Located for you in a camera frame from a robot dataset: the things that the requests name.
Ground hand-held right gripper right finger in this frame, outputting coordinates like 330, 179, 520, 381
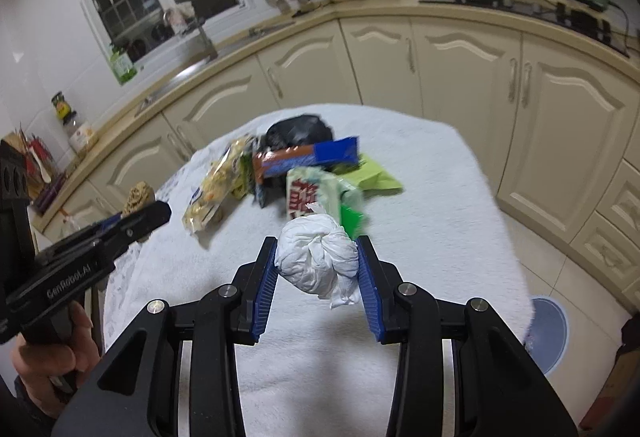
356, 234, 581, 437

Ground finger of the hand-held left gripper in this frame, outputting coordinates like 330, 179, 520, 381
100, 201, 173, 263
35, 212, 126, 264

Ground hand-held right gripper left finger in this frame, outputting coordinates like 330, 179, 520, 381
50, 237, 278, 437

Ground brown lumpy food piece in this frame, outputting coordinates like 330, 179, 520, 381
122, 181, 156, 218

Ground white tissue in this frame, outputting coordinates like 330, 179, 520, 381
275, 212, 362, 310

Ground brown and blue snack wrapper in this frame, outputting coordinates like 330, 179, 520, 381
251, 136, 362, 182

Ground person's left forearm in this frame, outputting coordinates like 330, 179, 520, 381
0, 374, 71, 437

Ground person's left hand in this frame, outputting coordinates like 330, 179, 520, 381
10, 302, 103, 418

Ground purple utensil holder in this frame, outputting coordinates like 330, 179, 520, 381
32, 172, 68, 212

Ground yellow and blue snack packet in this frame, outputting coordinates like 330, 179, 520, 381
181, 136, 257, 234

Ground clear plastic storage jar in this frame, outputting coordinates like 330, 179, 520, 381
64, 112, 98, 155

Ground black snack wrapper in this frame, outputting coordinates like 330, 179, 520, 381
252, 177, 281, 210

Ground red kitchen utensils bundle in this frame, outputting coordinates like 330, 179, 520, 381
15, 127, 56, 182

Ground white terry towel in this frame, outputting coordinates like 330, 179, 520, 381
102, 103, 533, 437

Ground green and white snack packet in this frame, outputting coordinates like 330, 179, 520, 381
286, 165, 368, 240

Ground green blue wrapper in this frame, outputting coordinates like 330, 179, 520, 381
345, 152, 405, 194

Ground dark yellow-label sauce bottle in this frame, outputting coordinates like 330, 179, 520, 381
51, 92, 72, 122

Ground stainless steel sink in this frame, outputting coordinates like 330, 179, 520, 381
135, 19, 296, 112

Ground green glass bottle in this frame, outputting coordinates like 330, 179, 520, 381
109, 44, 138, 85

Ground black plastic bag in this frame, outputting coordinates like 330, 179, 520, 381
264, 114, 335, 152

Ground blue round floor mat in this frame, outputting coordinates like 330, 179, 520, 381
525, 297, 570, 378

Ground steel kitchen faucet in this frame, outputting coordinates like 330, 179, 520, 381
162, 9, 218, 62

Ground pink cloth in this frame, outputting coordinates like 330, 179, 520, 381
165, 2, 196, 30

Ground cream lower kitchen cabinets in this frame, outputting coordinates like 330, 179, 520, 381
30, 14, 640, 308

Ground brown cardboard box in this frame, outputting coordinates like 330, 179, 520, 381
582, 312, 640, 433

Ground black glass gas stove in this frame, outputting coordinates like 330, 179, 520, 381
419, 0, 631, 58

